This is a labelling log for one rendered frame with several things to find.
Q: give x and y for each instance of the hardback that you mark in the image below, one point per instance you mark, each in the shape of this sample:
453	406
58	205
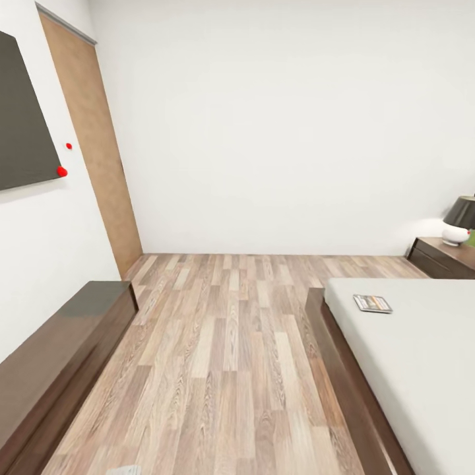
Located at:
372	303

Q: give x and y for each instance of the table lamp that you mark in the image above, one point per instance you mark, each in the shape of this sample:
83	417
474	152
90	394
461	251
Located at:
461	218

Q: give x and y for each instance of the sliding door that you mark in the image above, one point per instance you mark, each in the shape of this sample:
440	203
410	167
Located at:
77	67

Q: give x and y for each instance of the nightstand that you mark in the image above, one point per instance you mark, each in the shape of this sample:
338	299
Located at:
439	260

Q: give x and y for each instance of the bed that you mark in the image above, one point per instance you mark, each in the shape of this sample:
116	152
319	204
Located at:
405	380

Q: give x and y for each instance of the wall mounted tv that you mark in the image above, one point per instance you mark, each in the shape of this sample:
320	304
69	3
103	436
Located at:
27	152

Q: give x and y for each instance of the bench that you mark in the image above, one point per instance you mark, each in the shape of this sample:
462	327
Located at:
46	380

